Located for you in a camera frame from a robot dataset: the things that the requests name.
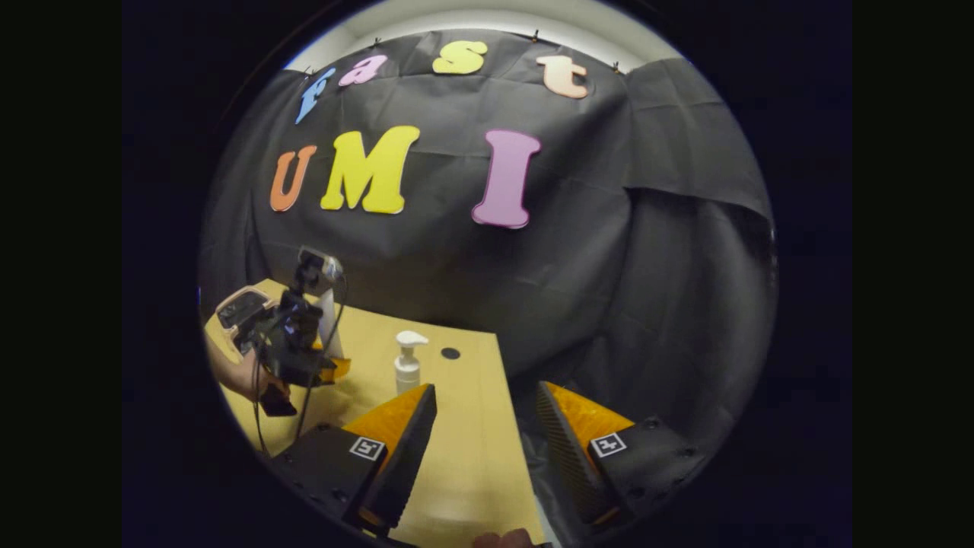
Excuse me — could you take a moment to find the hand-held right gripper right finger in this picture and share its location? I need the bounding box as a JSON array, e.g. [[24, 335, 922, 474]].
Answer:
[[533, 381, 710, 529]]

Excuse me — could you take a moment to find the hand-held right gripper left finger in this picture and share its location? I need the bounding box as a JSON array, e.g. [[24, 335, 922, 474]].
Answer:
[[269, 383, 439, 535]]

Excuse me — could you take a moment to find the white pump bottle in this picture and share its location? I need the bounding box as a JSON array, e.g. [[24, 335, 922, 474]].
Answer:
[[393, 330, 430, 397]]

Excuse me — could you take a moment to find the black backdrop cloth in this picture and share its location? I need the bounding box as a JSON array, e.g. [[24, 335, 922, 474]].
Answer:
[[198, 29, 778, 526]]

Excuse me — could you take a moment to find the row of black cloth clips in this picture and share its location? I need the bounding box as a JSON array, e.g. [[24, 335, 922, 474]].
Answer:
[[304, 29, 621, 75]]

